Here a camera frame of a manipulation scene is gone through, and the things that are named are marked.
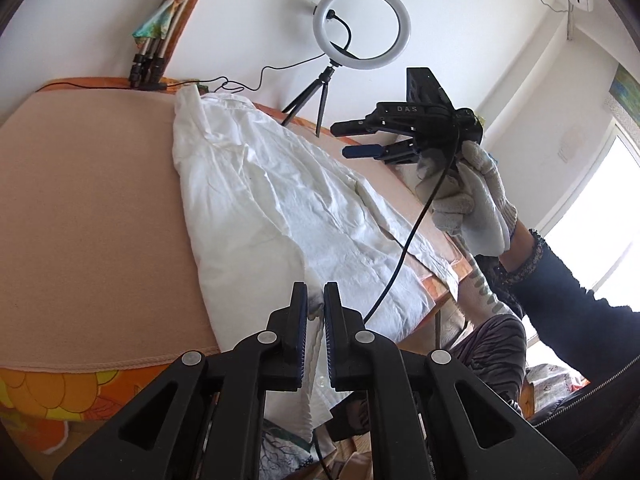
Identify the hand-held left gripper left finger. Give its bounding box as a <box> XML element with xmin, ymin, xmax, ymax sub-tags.
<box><xmin>52</xmin><ymin>281</ymin><xmax>308</xmax><ymax>480</ymax></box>

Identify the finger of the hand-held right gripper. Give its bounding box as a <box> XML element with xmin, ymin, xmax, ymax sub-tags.
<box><xmin>330</xmin><ymin>110</ymin><xmax>385</xmax><ymax>137</ymax></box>
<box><xmin>342</xmin><ymin>136</ymin><xmax>420</xmax><ymax>165</ymax></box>

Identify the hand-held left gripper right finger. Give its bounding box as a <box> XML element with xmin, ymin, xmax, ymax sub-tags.
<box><xmin>323</xmin><ymin>281</ymin><xmax>581</xmax><ymax>480</ymax></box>

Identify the white shirt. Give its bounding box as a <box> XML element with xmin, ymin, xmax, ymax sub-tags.
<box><xmin>172</xmin><ymin>85</ymin><xmax>463</xmax><ymax>428</ymax></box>

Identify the person's right forearm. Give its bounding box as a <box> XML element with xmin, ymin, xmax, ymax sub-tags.
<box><xmin>497</xmin><ymin>220</ymin><xmax>640</xmax><ymax>391</ymax></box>

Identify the person's right hand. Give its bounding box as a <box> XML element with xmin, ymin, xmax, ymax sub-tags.
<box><xmin>415</xmin><ymin>141</ymin><xmax>518</xmax><ymax>256</ymax></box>

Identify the small black tripod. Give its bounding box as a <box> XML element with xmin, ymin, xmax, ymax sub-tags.
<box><xmin>280</xmin><ymin>60</ymin><xmax>336</xmax><ymax>138</ymax></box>

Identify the dark patterned cloth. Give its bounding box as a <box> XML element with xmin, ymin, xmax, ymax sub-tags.
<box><xmin>260</xmin><ymin>417</ymin><xmax>321</xmax><ymax>480</ymax></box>

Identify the dark striped garment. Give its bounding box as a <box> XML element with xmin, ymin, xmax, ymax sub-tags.
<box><xmin>440</xmin><ymin>255</ymin><xmax>528</xmax><ymax>411</ymax></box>

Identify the window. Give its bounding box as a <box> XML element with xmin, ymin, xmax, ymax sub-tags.
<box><xmin>537</xmin><ymin>120</ymin><xmax>640</xmax><ymax>301</ymax></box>

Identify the folded silver tripod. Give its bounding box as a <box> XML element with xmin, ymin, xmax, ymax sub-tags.
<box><xmin>128</xmin><ymin>0</ymin><xmax>211</xmax><ymax>92</ymax></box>

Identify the colourful tied cloth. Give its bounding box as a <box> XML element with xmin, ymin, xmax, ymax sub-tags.
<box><xmin>131</xmin><ymin>0</ymin><xmax>216</xmax><ymax>41</ymax></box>

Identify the printed bag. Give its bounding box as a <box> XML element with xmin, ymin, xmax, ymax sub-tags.
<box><xmin>520</xmin><ymin>362</ymin><xmax>586</xmax><ymax>416</ymax></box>

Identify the beige table mat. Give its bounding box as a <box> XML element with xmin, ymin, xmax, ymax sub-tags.
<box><xmin>0</xmin><ymin>85</ymin><xmax>473</xmax><ymax>376</ymax></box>

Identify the person's black jacket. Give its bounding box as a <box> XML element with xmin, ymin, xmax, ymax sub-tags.
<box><xmin>530</xmin><ymin>375</ymin><xmax>640</xmax><ymax>480</ymax></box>

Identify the orange floral tablecloth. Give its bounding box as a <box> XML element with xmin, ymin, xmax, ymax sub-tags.
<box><xmin>0</xmin><ymin>76</ymin><xmax>476</xmax><ymax>456</ymax></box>

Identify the black ring light cable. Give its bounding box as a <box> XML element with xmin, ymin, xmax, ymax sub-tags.
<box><xmin>37</xmin><ymin>10</ymin><xmax>358</xmax><ymax>93</ymax></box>

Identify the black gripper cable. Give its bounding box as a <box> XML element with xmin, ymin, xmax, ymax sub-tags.
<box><xmin>361</xmin><ymin>125</ymin><xmax>463</xmax><ymax>325</ymax></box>

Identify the white ring light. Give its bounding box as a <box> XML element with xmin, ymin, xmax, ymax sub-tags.
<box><xmin>312</xmin><ymin>0</ymin><xmax>412</xmax><ymax>77</ymax></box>

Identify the wall picture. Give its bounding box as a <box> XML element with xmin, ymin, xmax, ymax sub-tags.
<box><xmin>607</xmin><ymin>62</ymin><xmax>640</xmax><ymax>128</ymax></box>

